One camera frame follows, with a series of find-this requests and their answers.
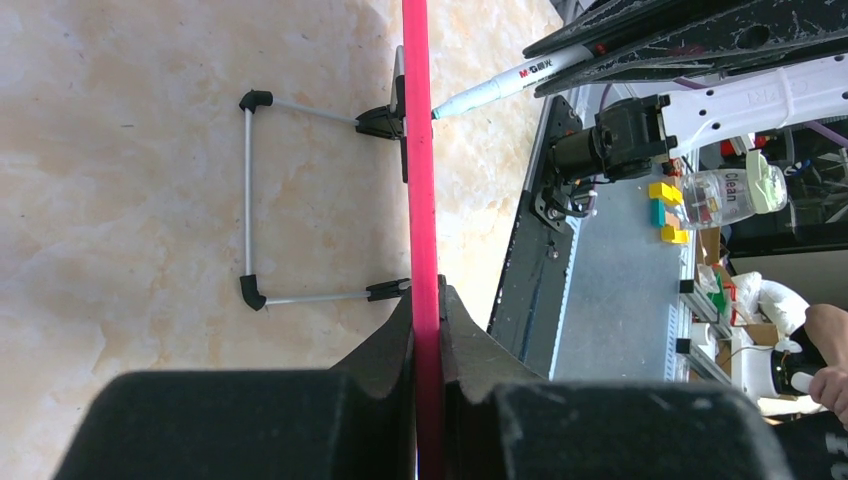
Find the grey wire whiteboard stand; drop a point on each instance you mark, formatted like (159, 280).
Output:
(313, 185)

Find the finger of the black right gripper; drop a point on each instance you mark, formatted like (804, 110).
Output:
(618, 23)
(653, 61)

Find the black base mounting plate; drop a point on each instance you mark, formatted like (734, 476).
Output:
(527, 312)

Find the clear plastic cup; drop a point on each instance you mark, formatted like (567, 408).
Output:
(717, 198)

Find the bare human hand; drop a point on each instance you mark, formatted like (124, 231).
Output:
(826, 327)

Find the teal toy block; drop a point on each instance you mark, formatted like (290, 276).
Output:
(658, 213)

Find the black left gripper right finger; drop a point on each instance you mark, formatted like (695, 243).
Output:
(476, 444)

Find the yellow toy block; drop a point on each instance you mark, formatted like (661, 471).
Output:
(674, 235)
(668, 194)

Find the pink framed whiteboard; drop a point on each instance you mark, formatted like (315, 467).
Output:
(429, 403)

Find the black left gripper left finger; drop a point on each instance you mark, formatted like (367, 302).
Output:
(375, 438)

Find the green whiteboard marker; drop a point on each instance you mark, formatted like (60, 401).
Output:
(512, 81)

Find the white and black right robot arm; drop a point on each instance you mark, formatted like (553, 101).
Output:
(629, 136)

